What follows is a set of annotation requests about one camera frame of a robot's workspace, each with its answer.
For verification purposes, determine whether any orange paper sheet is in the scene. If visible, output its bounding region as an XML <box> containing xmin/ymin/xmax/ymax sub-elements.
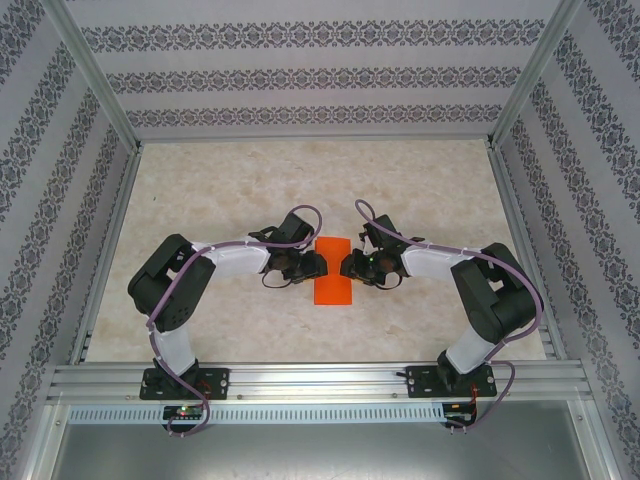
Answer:
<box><xmin>313</xmin><ymin>236</ymin><xmax>354</xmax><ymax>306</ymax></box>

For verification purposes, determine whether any grey metal sheet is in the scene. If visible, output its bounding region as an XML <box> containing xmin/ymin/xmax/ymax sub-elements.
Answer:
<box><xmin>49</xmin><ymin>422</ymin><xmax>611</xmax><ymax>480</ymax></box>

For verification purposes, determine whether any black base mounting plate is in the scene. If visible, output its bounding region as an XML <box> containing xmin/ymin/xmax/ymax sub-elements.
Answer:
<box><xmin>405</xmin><ymin>364</ymin><xmax>499</xmax><ymax>400</ymax></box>
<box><xmin>138</xmin><ymin>367</ymin><xmax>231</xmax><ymax>401</ymax></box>

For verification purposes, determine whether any small circuit board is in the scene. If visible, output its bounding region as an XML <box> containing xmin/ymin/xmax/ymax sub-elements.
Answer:
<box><xmin>444</xmin><ymin>402</ymin><xmax>476</xmax><ymax>426</ymax></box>
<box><xmin>163</xmin><ymin>405</ymin><xmax>204</xmax><ymax>420</ymax></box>

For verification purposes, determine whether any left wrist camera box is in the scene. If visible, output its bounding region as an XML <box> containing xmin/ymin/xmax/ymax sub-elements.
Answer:
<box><xmin>248</xmin><ymin>212</ymin><xmax>314</xmax><ymax>249</ymax></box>

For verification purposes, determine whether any purple cable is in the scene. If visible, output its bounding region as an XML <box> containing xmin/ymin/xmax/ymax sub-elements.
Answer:
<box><xmin>146</xmin><ymin>203</ymin><xmax>324</xmax><ymax>439</ymax></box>
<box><xmin>353</xmin><ymin>198</ymin><xmax>546</xmax><ymax>435</ymax></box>

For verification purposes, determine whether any aluminium mounting rail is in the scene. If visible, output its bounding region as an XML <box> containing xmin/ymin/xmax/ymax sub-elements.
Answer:
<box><xmin>47</xmin><ymin>363</ymin><xmax>594</xmax><ymax>404</ymax></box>

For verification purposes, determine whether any thin aluminium wall beam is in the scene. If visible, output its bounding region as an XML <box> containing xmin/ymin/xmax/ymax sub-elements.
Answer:
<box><xmin>135</xmin><ymin>132</ymin><xmax>496</xmax><ymax>145</ymax></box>

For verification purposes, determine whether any slotted grey cable duct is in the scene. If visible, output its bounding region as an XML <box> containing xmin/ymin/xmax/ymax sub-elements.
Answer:
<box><xmin>67</xmin><ymin>403</ymin><xmax>446</xmax><ymax>425</ymax></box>

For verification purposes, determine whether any aluminium table side rail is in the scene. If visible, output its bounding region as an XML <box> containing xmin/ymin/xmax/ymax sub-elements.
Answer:
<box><xmin>68</xmin><ymin>142</ymin><xmax>145</xmax><ymax>365</ymax></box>
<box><xmin>487</xmin><ymin>142</ymin><xmax>571</xmax><ymax>362</ymax></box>

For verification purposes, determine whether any aluminium frame post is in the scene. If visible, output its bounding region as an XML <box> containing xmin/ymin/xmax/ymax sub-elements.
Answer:
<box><xmin>42</xmin><ymin>0</ymin><xmax>143</xmax><ymax>150</ymax></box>
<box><xmin>485</xmin><ymin>0</ymin><xmax>586</xmax><ymax>150</ymax></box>

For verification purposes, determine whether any aluminium frame beam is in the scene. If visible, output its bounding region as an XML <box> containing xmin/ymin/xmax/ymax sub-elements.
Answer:
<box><xmin>569</xmin><ymin>399</ymin><xmax>621</xmax><ymax>480</ymax></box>
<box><xmin>19</xmin><ymin>403</ymin><xmax>69</xmax><ymax>480</ymax></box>

